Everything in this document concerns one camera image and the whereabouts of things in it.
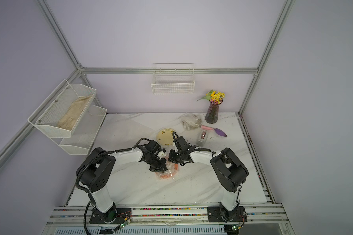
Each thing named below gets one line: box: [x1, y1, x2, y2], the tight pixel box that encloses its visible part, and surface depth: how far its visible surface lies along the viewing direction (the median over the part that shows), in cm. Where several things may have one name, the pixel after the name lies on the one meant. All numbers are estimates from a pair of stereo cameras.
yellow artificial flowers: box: [195, 89, 226, 105], surface depth 100 cm
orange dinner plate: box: [154, 161, 179, 180], surface depth 87 cm
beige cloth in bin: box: [56, 94, 92, 130], surface depth 81 cm
